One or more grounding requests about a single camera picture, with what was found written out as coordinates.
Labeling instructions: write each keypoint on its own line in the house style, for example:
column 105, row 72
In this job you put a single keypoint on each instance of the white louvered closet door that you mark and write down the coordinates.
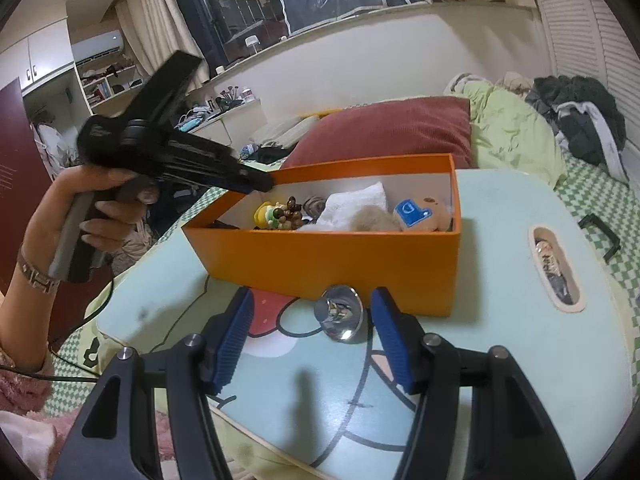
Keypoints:
column 587, row 40

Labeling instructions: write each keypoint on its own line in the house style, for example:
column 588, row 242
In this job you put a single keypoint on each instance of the light blue cartoon lap table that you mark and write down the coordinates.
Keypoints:
column 492, row 350

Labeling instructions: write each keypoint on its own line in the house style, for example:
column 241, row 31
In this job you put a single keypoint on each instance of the beige curtain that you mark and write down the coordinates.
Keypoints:
column 154, row 30

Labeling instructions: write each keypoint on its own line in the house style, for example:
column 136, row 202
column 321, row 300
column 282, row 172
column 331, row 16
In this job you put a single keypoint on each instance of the dark clothes pile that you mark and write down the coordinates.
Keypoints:
column 586, row 115

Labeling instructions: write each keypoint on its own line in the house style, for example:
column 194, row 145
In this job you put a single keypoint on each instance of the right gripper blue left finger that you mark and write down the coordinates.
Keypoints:
column 225, row 335

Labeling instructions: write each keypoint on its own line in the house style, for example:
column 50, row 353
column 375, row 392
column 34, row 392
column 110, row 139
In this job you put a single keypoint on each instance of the white air conditioner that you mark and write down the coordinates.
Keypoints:
column 93, row 48

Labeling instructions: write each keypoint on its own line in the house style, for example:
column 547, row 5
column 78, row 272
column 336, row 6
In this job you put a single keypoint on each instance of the white towel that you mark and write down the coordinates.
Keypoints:
column 341, row 208

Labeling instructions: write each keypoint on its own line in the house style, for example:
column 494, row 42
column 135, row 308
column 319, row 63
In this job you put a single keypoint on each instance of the brown plush with blue patch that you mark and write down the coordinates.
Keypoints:
column 422, row 215

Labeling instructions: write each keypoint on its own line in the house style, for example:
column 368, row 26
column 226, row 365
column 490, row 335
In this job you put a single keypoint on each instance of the green checkered bed sheet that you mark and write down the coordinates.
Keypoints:
column 589, row 189

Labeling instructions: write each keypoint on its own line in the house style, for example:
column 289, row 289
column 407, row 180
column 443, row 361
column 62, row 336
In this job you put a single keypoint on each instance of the dark red pillow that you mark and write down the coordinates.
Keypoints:
column 430, row 125

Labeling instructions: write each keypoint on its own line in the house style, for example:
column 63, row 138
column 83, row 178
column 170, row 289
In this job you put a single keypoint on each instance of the orange cardboard box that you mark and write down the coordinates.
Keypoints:
column 418, row 268

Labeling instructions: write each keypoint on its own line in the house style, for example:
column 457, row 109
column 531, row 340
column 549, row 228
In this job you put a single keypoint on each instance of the light green blanket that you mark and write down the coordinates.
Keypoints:
column 508, row 133

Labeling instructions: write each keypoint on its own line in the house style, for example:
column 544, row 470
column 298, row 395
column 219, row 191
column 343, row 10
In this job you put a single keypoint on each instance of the person's left hand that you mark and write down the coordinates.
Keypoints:
column 88, row 206

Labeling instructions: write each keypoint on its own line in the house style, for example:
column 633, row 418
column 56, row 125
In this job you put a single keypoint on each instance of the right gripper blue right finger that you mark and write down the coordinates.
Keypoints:
column 401, row 338

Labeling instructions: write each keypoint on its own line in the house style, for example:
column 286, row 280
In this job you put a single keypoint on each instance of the person's left forearm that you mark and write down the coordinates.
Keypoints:
column 24, row 322

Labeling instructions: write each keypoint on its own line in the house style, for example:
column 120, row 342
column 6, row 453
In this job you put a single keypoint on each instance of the white side cabinet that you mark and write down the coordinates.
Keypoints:
column 235, row 127

